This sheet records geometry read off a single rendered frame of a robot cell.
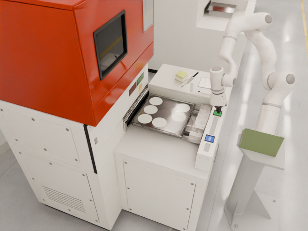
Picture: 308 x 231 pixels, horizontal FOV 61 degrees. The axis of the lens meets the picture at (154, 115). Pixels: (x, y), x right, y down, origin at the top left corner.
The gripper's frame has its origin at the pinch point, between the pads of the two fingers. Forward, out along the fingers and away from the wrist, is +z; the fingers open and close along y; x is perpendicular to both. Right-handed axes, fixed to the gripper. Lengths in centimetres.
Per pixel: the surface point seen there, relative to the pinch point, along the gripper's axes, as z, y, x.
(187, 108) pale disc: 4.4, -24.2, 5.0
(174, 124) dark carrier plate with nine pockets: 3.7, -27.4, -14.9
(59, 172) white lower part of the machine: 11, -93, -66
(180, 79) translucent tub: -7.5, -34.1, 25.4
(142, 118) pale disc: -1, -50, -18
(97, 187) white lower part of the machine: 19, -66, -66
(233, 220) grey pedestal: 102, 12, -18
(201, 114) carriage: 8.6, -13.4, 4.7
